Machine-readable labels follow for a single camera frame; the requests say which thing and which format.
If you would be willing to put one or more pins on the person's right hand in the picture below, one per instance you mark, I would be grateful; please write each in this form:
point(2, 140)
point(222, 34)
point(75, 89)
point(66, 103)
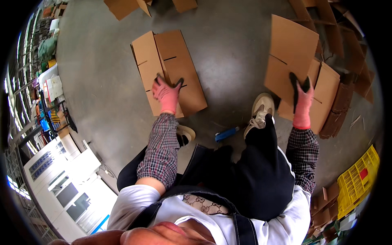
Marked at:
point(303, 107)

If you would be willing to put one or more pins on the person's left hand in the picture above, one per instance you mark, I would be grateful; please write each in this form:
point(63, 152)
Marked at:
point(167, 96)

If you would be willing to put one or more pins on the person's right fingers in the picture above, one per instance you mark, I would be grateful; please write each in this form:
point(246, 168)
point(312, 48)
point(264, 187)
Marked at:
point(295, 82)

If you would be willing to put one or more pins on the cardboard sheet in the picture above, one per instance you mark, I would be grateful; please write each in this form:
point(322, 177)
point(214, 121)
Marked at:
point(291, 46)

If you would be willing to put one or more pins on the flat cardboard box with slots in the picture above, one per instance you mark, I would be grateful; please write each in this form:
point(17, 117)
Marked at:
point(326, 92)

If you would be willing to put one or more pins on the stack of dark brown cardboard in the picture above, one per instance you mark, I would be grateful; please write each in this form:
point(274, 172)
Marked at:
point(338, 110)

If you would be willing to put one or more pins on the heap of cardboard pieces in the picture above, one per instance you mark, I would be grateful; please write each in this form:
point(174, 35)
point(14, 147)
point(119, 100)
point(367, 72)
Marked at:
point(346, 36)

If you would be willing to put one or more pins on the person's legs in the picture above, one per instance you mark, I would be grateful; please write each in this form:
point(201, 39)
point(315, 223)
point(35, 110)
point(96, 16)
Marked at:
point(257, 177)

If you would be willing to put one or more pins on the red item in crate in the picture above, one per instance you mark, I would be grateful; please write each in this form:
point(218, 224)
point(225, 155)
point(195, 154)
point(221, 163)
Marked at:
point(363, 174)

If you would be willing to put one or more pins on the yellow plastic crate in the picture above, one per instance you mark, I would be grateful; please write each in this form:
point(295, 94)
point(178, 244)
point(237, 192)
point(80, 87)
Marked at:
point(356, 183)

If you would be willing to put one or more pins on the pile of cardboard boxes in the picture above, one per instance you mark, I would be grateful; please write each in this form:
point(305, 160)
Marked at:
point(324, 211)

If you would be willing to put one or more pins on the small cardboard piece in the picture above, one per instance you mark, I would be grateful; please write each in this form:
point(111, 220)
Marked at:
point(184, 5)

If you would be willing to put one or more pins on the person's body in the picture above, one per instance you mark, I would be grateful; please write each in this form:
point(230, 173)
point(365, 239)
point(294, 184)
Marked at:
point(196, 220)

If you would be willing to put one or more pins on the open cardboard box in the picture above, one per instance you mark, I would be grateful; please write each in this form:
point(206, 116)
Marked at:
point(125, 7)

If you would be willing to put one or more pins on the white machine with panels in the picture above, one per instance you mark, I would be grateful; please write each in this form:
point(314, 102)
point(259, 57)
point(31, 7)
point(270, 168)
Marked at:
point(67, 183)

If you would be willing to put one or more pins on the cluttered shelf rack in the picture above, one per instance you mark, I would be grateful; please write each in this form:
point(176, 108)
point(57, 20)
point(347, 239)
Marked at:
point(46, 76)

